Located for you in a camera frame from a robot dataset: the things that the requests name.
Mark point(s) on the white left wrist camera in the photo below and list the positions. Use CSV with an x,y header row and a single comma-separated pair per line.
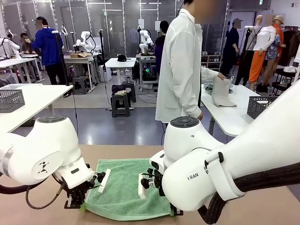
x,y
105,180

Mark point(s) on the thick black right arm sleeve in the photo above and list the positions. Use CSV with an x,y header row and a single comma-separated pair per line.
x,y
257,180

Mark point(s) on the thick black arm sleeve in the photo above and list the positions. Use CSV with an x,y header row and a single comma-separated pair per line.
x,y
257,180
14,188

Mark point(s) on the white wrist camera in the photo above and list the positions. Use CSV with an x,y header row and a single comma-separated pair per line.
x,y
142,187
105,180

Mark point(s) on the translucent lidded box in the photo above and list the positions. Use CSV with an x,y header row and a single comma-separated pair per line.
x,y
11,86

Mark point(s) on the person in dark clothes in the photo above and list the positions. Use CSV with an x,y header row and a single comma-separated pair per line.
x,y
230,47

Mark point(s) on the wooden shoe rack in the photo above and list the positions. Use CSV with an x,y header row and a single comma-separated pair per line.
x,y
211,63

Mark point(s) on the person's left forearm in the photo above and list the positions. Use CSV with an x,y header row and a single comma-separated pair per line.
x,y
209,72

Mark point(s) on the person's left hand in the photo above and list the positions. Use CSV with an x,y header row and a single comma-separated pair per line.
x,y
220,75

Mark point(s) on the dark grey plastic basket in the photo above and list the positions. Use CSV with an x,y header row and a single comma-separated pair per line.
x,y
260,107

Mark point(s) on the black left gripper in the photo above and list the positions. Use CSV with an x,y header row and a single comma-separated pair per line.
x,y
75,191

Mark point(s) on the black tripod pole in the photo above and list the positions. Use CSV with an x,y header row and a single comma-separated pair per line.
x,y
62,58

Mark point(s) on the small white desk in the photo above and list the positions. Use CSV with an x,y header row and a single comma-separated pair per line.
x,y
119,63

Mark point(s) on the mannequin with white top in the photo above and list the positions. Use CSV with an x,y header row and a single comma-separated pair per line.
x,y
263,39

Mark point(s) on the light grey patterned basket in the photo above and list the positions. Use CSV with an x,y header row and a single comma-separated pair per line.
x,y
11,100

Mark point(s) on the open cardboard box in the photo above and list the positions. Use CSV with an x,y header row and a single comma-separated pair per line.
x,y
78,55

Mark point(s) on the seated person in dark shirt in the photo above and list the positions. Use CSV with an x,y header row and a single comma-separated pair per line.
x,y
27,45

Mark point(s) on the mannequin with grey top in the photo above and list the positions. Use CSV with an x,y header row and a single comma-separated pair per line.
x,y
252,42

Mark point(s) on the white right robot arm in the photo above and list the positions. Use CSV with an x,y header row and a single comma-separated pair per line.
x,y
257,145

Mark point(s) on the rack of dark clothes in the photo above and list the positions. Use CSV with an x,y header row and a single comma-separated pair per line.
x,y
290,44

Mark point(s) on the person's right hand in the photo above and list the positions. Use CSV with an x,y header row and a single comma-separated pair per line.
x,y
200,115

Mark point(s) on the thick black left arm sleeve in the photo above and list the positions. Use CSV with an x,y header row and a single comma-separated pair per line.
x,y
14,188

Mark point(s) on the mannequin with orange shirt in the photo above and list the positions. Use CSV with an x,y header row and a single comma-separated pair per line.
x,y
279,32

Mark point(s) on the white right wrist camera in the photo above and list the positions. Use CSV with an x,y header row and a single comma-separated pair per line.
x,y
142,187

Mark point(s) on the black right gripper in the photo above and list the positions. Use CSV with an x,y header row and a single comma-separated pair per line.
x,y
162,192

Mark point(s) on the beige towel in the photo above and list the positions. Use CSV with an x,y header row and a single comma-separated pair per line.
x,y
222,93

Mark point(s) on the grey plastic stool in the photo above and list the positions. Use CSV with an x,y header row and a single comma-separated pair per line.
x,y
120,105
131,91
80,84

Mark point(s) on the white rectangular side table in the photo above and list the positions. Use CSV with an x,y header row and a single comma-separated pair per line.
x,y
42,93

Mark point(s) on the person in blue hoodie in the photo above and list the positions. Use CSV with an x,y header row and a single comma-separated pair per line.
x,y
48,47

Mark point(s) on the white table with curved edge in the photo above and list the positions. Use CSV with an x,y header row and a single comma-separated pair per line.
x,y
222,117

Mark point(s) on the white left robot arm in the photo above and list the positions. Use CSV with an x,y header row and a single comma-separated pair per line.
x,y
47,145

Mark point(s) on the person's right forearm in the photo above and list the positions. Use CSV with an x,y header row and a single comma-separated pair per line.
x,y
191,103

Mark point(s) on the green towel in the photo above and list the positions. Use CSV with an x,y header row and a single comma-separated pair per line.
x,y
122,187

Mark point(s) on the person in purple sweater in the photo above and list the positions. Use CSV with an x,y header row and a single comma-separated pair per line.
x,y
160,54

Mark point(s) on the person in white shirt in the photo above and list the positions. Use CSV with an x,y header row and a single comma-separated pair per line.
x,y
180,70

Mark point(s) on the long white workbench table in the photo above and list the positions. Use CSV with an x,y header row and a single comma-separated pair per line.
x,y
16,62

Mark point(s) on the dark and beige clothes pile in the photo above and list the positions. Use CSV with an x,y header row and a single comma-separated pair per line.
x,y
118,90

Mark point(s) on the black utility cart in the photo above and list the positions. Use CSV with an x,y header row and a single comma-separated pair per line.
x,y
282,79

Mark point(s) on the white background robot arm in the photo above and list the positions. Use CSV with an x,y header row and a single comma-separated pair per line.
x,y
85,42
144,44

